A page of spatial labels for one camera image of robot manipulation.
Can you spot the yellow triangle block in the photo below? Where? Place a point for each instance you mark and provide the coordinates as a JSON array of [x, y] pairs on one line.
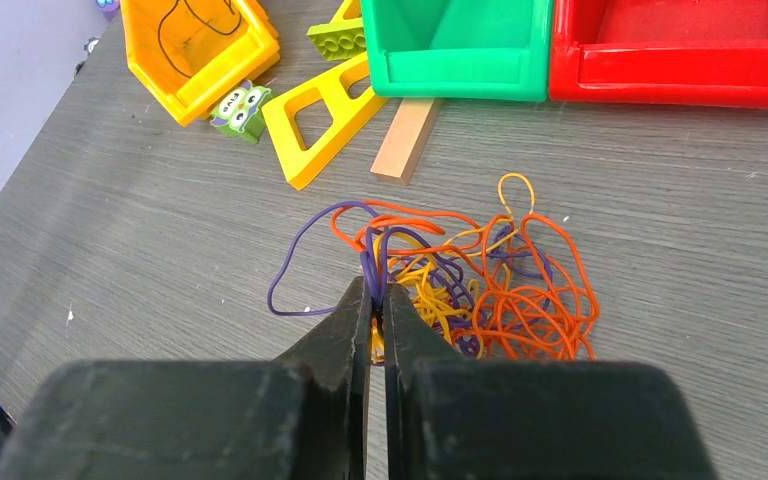
[[313, 122], [348, 10]]

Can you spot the green lego brick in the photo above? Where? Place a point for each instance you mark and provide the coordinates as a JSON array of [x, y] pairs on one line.
[[338, 40]]

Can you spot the red plastic bin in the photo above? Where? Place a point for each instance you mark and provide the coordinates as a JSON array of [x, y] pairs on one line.
[[709, 53]]

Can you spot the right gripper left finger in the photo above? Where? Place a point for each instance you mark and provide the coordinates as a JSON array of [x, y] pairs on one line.
[[333, 358]]

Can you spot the small wooden block upright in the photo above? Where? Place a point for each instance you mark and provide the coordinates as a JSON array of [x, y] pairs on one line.
[[405, 141]]

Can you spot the green plastic bin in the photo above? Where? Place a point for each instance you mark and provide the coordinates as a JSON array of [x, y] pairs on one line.
[[467, 49]]

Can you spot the orange plastic bin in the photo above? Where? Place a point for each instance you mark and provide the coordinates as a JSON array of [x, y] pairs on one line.
[[189, 54]]

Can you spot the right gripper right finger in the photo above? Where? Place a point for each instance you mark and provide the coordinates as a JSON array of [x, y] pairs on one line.
[[424, 395]]

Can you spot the purple toy ball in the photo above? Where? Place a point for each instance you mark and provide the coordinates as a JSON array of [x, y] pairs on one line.
[[109, 8]]

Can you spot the yellow triangle block upper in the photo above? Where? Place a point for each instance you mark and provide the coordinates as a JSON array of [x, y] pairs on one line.
[[348, 10]]

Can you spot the yellow triangle block lower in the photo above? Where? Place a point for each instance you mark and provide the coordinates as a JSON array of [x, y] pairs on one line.
[[313, 122]]

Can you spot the green owl toy block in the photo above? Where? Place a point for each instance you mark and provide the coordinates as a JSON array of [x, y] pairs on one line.
[[239, 113]]

